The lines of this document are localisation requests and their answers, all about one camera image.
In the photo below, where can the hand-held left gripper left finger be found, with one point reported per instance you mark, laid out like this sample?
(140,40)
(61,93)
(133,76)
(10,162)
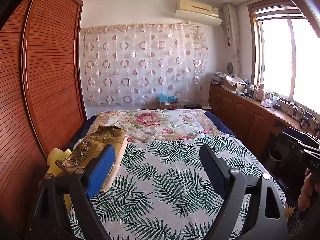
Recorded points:
(100,172)

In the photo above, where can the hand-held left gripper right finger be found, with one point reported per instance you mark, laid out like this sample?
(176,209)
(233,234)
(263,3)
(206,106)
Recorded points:
(212,165)

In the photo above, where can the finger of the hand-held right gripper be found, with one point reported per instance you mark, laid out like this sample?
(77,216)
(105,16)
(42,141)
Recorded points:
(300,133)
(287,141)

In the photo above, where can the golden patterned shirt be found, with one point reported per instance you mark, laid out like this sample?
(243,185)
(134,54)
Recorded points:
(105,135)

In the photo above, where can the person's right hand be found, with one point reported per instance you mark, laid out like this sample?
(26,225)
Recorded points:
(306,195)

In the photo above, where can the black phone stand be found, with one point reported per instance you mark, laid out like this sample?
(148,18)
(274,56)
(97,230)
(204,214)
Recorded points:
(317,130)
(306,118)

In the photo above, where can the dark trash bin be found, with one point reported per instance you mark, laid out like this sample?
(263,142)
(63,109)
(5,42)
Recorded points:
(275,158)

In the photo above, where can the cream folded cloth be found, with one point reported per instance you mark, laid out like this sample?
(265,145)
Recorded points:
(120,152)

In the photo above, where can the small black box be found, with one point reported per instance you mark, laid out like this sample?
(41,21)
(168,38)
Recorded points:
(277,106)

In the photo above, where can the green-capped bottle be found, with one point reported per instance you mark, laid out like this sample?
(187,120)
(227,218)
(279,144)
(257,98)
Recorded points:
(274,98)

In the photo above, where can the yellow plush toy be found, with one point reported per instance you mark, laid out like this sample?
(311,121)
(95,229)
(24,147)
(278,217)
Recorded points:
(56,157)

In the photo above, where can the palm leaf blanket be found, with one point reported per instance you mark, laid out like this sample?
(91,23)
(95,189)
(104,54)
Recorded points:
(162,180)

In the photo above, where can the wooden low cabinet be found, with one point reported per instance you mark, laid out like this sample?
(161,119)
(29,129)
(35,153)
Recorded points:
(245,110)

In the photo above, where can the white jug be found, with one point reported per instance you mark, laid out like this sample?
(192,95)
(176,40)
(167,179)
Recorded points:
(260,92)

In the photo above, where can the person's dark clothing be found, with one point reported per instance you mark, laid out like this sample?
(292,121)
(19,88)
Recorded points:
(300,222)

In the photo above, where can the flat black box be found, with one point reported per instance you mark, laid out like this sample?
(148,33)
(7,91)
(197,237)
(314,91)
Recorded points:
(192,106)

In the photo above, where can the floral quilt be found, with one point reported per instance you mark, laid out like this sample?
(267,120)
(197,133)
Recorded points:
(150,122)

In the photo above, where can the cardboard box with blue cloth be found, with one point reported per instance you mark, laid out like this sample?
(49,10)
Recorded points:
(168,104)

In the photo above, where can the open white cardboard box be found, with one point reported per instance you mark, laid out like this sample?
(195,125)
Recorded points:
(233,83)

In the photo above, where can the patterned folded cloth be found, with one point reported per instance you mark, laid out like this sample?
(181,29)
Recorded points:
(220,75)

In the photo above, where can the dark oval object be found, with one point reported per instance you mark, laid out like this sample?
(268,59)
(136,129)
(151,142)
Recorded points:
(230,68)

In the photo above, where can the circle-patterned sheer curtain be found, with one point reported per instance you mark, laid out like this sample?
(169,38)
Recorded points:
(140,62)

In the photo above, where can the beige window curtain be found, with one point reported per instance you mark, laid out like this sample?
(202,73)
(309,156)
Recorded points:
(232,35)

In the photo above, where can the wall air conditioner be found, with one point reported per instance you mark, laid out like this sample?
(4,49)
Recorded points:
(197,6)

